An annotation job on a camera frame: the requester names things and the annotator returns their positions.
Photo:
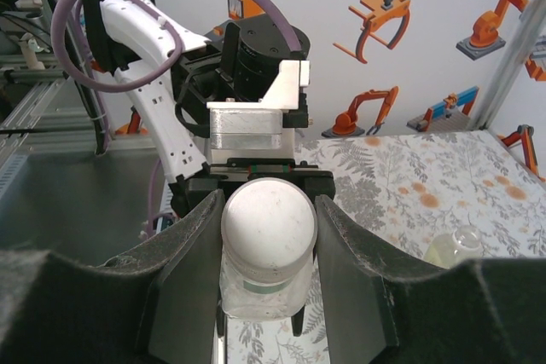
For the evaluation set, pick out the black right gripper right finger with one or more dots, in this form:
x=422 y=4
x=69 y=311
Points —
x=448 y=317

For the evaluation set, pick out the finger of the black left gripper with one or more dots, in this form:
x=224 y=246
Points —
x=320 y=183
x=205 y=187

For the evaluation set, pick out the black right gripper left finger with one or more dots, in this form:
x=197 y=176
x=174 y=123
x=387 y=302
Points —
x=85 y=317

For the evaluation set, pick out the white bottle cap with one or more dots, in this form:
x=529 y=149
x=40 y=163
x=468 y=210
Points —
x=268 y=227

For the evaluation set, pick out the clear bottle pale yellow label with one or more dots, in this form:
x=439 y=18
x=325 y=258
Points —
x=452 y=249

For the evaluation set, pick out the clear bottle green white label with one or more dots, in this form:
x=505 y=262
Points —
x=264 y=296

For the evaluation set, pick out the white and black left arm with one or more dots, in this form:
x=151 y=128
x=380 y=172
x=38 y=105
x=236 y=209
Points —
x=141 y=27

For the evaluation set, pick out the floral patterned table cover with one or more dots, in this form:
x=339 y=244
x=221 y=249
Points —
x=426 y=176

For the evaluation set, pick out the grey sheet metal tray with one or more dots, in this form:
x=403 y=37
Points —
x=64 y=210

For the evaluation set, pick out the background equipment rack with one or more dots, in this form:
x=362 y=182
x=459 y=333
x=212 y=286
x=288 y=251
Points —
x=25 y=40

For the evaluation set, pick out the aluminium frame post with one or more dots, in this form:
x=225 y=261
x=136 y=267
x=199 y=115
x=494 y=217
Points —
x=503 y=53

